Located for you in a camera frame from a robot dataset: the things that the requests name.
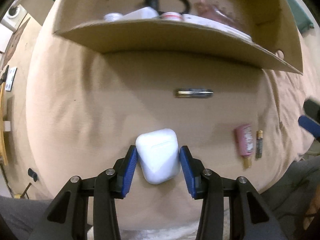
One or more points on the white bathroom scale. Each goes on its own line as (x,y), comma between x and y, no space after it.
(10,78)

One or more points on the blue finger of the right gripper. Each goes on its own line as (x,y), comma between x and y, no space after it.
(311,108)
(309,125)

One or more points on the black flashlight with lanyard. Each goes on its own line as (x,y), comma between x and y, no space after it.
(158,5)

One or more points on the pink toe separator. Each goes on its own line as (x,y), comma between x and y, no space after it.
(212,10)

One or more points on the white bottle red label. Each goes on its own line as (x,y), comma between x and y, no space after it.
(171,16)

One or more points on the wooden chair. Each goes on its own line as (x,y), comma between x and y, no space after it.
(5,127)

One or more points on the teal headboard cushion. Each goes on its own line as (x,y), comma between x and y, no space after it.
(303,22)

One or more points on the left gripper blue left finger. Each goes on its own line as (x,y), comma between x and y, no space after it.
(125,169)

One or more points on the white remote control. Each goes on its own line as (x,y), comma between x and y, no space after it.
(215,25)

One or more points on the pink small bottle gold cap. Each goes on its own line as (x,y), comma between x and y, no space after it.
(244,143)

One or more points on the white earbuds case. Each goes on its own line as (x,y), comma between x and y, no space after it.
(158,155)

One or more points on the small AAA battery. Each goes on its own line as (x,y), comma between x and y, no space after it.
(259,144)

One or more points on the cardboard box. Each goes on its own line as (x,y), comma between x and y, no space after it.
(274,42)

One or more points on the white bottle blue label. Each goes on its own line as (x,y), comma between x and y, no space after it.
(112,17)

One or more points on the black gold AA battery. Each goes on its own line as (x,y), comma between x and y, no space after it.
(193,93)

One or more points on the washing machine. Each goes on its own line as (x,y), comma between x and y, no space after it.
(14,17)

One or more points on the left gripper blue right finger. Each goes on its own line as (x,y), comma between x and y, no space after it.
(193,170)

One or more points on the white power adapter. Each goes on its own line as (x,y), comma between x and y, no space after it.
(141,14)

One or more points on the beige bed blanket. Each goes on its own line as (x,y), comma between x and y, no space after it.
(85,108)

